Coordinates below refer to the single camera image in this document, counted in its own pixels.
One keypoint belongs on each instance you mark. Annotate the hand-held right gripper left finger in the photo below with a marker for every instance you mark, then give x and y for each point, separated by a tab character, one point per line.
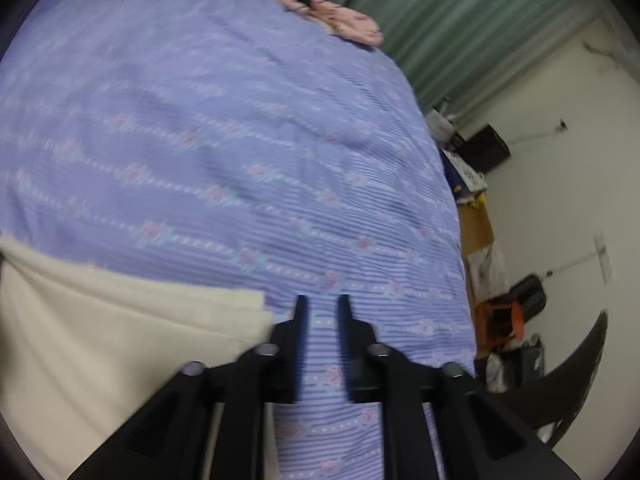
301	342

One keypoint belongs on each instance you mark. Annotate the blue printed box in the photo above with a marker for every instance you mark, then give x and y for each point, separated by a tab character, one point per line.
462	175

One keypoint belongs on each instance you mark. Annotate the brown cardboard box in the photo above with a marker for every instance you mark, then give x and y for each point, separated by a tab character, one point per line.
475	230

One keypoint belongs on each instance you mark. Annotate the black box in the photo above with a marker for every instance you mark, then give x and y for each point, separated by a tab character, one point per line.
484	149

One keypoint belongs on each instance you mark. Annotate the black bag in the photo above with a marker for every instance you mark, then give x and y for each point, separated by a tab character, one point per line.
529	292

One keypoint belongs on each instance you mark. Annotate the orange stool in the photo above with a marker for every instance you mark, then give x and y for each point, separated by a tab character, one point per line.
515	317

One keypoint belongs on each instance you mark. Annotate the pink floral cloth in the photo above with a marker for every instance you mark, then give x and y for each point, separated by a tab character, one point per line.
345	20

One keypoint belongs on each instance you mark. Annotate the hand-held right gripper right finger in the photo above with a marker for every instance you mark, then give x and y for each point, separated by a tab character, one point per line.
345	342

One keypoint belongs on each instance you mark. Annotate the purple floral bedsheet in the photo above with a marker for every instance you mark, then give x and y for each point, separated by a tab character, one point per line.
225	110

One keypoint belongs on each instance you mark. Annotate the cream knit sweater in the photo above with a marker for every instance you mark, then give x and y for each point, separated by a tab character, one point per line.
100	340

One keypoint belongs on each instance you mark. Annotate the green curtain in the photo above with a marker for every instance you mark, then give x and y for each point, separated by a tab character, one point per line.
475	20

